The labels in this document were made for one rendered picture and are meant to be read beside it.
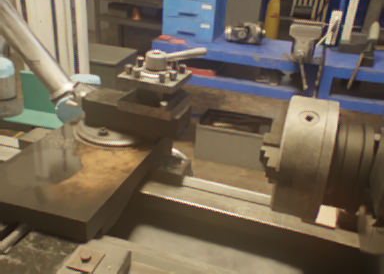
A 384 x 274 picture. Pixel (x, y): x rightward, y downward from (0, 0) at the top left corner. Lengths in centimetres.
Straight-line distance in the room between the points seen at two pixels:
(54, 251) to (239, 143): 218
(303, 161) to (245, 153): 224
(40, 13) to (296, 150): 181
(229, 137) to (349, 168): 219
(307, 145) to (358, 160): 10
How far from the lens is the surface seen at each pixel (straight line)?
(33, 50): 192
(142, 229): 125
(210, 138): 302
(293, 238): 115
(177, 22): 294
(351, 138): 86
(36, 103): 244
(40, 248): 98
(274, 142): 91
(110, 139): 123
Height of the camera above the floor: 150
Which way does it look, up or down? 25 degrees down
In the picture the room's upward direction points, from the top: 4 degrees clockwise
